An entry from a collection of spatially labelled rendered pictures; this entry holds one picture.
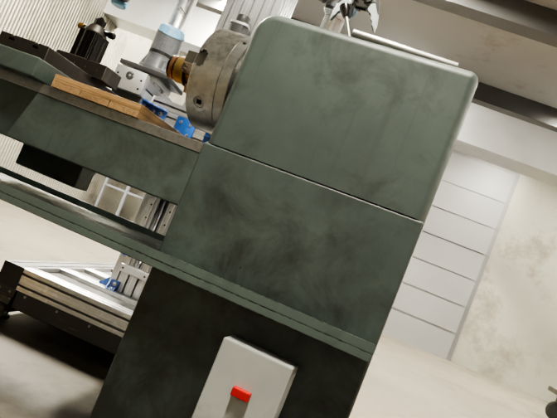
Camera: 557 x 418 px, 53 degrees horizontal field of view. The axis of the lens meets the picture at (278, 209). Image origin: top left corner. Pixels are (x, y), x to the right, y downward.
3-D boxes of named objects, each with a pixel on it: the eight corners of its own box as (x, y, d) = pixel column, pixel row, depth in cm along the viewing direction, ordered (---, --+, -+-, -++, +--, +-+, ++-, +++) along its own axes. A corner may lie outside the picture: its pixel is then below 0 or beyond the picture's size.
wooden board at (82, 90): (184, 149, 191) (188, 138, 191) (136, 117, 156) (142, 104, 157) (111, 122, 199) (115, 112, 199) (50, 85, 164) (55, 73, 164)
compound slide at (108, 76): (116, 90, 194) (122, 77, 195) (101, 80, 185) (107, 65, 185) (68, 73, 199) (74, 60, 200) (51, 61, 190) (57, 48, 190)
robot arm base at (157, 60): (143, 75, 251) (152, 55, 252) (174, 86, 249) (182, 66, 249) (131, 63, 236) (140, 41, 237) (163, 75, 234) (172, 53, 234)
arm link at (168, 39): (149, 45, 236) (162, 16, 237) (148, 52, 249) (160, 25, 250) (176, 57, 239) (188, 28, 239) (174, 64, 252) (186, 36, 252)
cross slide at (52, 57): (115, 108, 205) (120, 96, 205) (43, 60, 163) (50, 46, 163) (75, 93, 209) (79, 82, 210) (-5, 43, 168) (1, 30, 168)
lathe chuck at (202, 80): (239, 142, 188) (269, 51, 184) (201, 132, 158) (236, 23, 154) (215, 133, 190) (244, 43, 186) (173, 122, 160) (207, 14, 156)
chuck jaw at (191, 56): (220, 70, 170) (209, 52, 158) (214, 85, 169) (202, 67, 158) (189, 60, 172) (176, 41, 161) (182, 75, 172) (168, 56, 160)
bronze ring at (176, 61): (207, 67, 179) (183, 59, 181) (197, 55, 170) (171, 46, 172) (196, 94, 179) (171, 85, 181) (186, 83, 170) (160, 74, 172)
